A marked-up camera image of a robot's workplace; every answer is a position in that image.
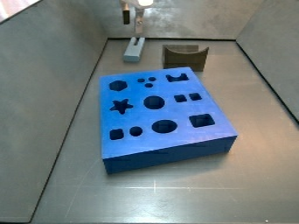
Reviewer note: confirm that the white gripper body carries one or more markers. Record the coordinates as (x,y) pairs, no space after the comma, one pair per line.
(145,3)

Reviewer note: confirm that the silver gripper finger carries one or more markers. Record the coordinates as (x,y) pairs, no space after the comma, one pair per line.
(126,12)
(139,20)

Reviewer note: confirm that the light blue square-circle object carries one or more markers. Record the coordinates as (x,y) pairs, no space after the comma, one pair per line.
(134,49)

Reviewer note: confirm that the blue foam shape-sorter block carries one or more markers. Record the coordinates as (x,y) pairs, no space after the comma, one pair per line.
(159,118)

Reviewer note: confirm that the black curved fixture bracket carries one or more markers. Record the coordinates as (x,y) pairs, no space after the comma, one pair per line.
(185,56)

